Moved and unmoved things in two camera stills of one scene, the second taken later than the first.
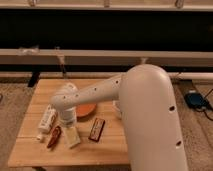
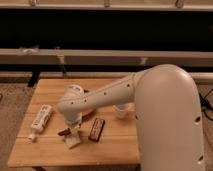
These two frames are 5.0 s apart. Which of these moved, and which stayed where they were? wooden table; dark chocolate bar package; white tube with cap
Moved: white tube with cap
Stayed: wooden table; dark chocolate bar package
